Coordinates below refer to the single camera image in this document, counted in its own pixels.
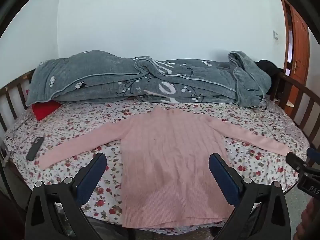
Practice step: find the red pillow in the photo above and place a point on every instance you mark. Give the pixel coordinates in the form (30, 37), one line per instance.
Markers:
(46, 110)

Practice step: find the black phone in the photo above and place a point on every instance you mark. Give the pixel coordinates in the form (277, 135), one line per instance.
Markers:
(35, 148)

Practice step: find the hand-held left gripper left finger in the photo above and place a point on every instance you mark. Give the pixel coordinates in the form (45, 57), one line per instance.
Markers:
(91, 177)

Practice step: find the wooden bed frame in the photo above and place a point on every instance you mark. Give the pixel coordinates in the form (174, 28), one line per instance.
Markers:
(301, 110)

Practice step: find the floral bed sheet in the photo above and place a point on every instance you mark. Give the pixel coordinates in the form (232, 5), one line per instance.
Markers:
(82, 120)

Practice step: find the black cloth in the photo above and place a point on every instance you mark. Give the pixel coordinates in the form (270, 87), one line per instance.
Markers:
(267, 67)

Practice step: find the pink knit sweater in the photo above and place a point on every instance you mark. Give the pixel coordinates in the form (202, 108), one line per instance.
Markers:
(170, 160)

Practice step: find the person's right hand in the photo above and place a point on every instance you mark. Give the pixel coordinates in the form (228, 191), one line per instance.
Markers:
(308, 217)

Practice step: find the grey printed blanket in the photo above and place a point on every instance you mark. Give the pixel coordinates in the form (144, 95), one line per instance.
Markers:
(140, 77)

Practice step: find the wall switch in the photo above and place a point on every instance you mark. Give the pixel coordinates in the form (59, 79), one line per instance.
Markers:
(275, 35)

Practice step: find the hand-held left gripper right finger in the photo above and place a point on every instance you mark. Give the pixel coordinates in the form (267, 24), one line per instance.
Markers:
(223, 177)

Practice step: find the wooden door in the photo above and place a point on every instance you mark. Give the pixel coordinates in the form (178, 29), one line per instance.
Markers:
(298, 42)

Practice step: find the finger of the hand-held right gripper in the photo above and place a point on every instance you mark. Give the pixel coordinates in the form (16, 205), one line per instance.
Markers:
(296, 161)
(314, 152)

